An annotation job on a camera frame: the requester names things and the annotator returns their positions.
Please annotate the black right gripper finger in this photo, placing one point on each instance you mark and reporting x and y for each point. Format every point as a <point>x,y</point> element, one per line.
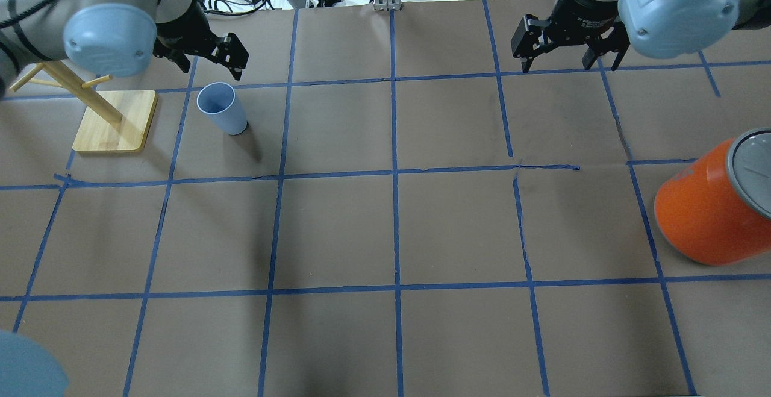
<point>526,62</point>
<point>589,58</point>

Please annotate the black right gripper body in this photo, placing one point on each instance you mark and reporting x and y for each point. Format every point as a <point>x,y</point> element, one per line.
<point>585,12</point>

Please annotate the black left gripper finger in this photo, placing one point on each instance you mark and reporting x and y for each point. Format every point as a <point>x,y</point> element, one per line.
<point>237,72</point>

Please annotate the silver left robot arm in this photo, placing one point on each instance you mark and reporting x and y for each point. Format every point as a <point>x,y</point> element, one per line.
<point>117,37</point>

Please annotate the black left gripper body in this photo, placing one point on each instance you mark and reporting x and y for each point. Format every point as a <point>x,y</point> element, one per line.
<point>182,28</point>

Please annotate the light blue plastic cup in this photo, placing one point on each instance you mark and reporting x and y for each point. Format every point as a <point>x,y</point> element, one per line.
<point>220,102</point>

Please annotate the wooden cup rack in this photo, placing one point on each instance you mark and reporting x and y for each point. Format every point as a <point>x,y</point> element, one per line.
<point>115,121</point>

